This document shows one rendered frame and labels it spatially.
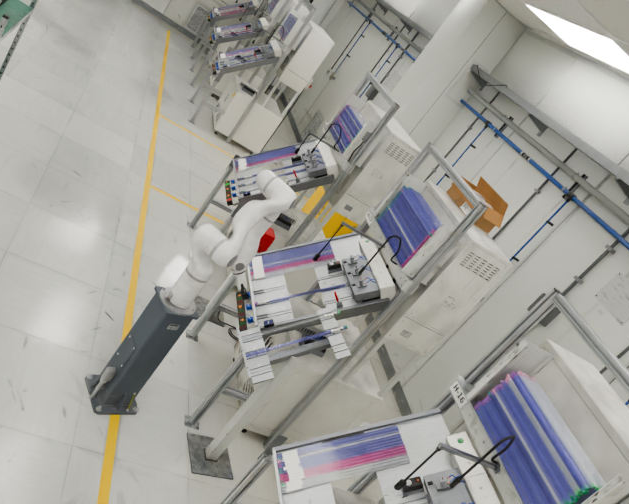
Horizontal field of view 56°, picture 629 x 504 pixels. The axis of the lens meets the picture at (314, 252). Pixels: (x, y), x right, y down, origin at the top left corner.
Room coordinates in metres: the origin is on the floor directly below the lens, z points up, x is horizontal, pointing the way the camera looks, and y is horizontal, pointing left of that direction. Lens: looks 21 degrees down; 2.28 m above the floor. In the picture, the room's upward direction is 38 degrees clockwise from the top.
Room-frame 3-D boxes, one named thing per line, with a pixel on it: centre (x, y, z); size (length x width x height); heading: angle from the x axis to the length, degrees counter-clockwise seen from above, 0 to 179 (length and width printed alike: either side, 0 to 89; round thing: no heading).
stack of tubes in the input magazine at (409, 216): (3.17, -0.34, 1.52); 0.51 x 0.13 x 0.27; 28
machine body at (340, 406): (3.28, -0.42, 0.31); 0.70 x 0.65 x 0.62; 28
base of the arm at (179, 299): (2.45, 0.37, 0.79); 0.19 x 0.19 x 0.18
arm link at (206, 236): (2.46, 0.40, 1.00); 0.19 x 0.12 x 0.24; 78
